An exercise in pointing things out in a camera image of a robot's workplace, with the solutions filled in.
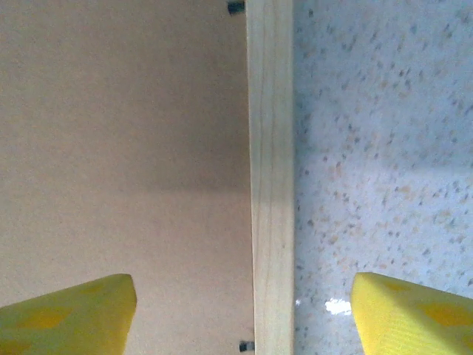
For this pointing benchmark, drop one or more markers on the light wooden picture frame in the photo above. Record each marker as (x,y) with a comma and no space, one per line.
(271,148)

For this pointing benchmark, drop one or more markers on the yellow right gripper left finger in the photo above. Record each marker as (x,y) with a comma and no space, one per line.
(66,321)

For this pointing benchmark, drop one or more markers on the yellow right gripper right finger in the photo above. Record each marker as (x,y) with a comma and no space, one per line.
(414,321)

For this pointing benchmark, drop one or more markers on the brown backing board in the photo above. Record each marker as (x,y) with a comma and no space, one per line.
(111,129)

